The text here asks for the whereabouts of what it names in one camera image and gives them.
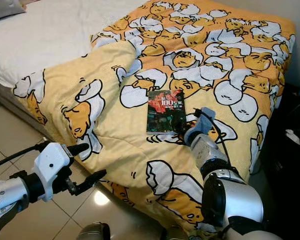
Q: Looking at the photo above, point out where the white bed mattress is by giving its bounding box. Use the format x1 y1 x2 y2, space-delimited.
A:
0 0 151 91

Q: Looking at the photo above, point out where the cream long pillow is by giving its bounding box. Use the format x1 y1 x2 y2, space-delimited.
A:
20 0 43 7

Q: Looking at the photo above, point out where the silver left robot leg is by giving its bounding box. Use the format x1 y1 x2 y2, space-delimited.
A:
76 221 112 240

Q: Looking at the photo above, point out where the grey pillow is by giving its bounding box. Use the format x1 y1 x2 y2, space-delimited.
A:
0 0 27 23

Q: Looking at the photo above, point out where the silver right robot leg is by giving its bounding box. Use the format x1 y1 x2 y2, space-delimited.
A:
162 226 186 240

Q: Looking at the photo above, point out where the grey bed base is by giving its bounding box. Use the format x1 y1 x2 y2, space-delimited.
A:
0 75 43 141

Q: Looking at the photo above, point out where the dark cover book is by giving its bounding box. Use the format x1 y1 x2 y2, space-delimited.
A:
146 89 187 134

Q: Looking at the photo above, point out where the silver robot leg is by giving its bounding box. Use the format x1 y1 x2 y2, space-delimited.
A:
162 226 186 240
76 221 112 240

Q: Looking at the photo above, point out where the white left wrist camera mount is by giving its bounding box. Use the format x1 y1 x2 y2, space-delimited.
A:
33 142 74 188

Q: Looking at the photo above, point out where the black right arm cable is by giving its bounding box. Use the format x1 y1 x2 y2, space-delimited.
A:
192 107 233 156

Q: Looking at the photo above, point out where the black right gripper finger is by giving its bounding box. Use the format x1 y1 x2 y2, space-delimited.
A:
174 111 188 136

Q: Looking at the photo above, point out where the yellow egg-print blanket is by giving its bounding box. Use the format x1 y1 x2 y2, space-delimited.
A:
12 0 297 236

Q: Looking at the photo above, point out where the small white object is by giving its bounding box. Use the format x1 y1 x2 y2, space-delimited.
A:
284 129 300 147

